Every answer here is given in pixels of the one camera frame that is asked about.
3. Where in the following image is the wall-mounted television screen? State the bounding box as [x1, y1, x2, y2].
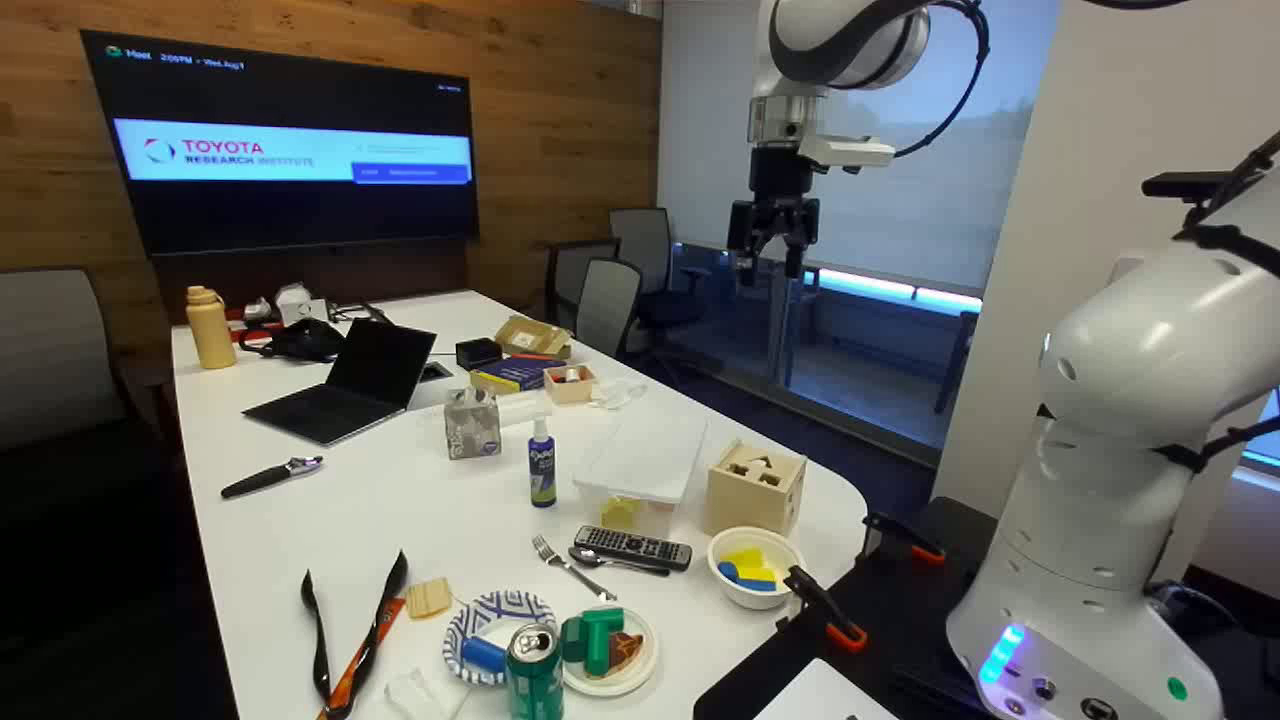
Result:
[79, 29, 478, 258]

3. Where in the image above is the blue spray bottle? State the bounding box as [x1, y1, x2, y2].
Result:
[528, 421, 554, 508]

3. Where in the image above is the yellow plastic toy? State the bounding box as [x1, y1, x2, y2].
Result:
[599, 497, 638, 532]

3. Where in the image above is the grey patterned tissue box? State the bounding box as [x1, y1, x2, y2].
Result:
[445, 387, 500, 461]

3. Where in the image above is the cardboard box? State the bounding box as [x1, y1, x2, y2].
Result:
[494, 318, 573, 362]

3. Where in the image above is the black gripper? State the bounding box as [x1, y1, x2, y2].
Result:
[728, 148, 819, 286]

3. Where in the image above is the white plate with toys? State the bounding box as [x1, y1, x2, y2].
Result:
[559, 603, 660, 702]

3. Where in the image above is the black remote control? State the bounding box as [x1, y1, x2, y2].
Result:
[573, 524, 693, 576]

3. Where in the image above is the wooden shape sorter box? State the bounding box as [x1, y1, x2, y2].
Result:
[704, 445, 804, 532]

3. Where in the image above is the green Sprite can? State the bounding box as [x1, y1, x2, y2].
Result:
[508, 625, 565, 720]

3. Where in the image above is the white bowl with sponge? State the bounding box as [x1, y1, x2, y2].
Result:
[704, 530, 799, 613]

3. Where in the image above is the black marker pen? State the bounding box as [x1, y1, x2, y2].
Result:
[219, 455, 324, 502]

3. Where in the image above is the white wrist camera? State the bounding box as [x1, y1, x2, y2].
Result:
[749, 96, 894, 170]

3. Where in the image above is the black orange clamp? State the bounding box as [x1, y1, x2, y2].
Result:
[783, 563, 869, 656]

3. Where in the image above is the grey office chair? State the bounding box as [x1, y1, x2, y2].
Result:
[577, 261, 638, 357]

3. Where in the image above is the small wooden block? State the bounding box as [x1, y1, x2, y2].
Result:
[404, 576, 451, 622]

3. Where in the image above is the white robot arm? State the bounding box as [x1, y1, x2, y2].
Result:
[728, 0, 1280, 720]

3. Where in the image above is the silver metal fork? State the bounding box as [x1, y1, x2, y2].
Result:
[533, 538, 617, 601]

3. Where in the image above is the black laptop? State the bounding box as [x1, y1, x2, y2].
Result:
[247, 319, 436, 445]

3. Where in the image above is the clear plastic container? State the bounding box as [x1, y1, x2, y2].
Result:
[573, 407, 704, 506]

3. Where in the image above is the yellow mustard bottle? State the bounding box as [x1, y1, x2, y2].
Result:
[187, 286, 234, 368]

